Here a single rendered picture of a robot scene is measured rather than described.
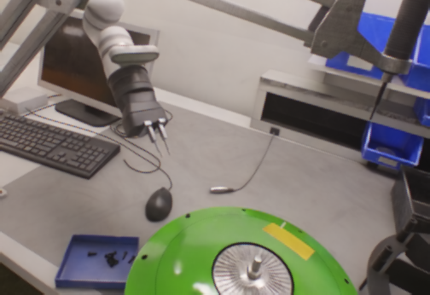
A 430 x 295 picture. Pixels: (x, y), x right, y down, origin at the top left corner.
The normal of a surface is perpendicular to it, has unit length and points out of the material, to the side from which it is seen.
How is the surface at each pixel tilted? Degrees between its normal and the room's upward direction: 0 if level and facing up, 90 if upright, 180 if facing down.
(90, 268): 0
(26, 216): 0
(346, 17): 90
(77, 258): 0
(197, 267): 8
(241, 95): 90
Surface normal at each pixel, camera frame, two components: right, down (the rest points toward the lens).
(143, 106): 0.44, -0.53
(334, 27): -0.07, 0.44
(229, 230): 0.09, -0.94
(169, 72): -0.41, 0.35
